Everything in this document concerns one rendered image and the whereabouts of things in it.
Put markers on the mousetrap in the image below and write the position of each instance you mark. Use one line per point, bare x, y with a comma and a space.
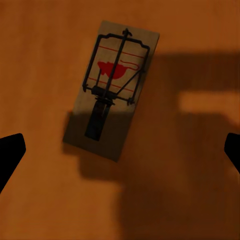
110, 89

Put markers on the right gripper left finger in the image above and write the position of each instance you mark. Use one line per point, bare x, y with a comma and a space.
12, 150

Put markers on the cabinet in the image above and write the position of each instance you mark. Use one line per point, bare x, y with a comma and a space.
173, 179

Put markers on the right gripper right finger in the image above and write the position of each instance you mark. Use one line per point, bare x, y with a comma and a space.
232, 149

